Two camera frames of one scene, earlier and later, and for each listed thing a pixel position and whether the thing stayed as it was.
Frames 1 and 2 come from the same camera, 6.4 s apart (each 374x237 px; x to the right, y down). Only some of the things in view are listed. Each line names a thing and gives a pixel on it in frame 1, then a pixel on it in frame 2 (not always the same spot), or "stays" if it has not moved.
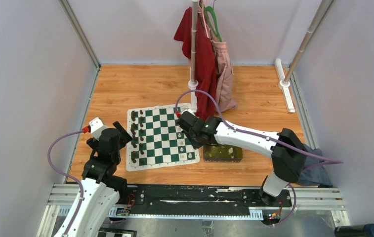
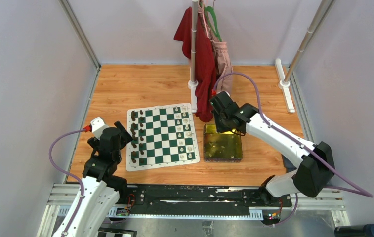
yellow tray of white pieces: (223, 154) stays
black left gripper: (124, 137) stays
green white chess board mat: (157, 140) stays
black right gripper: (195, 144) → (220, 129)
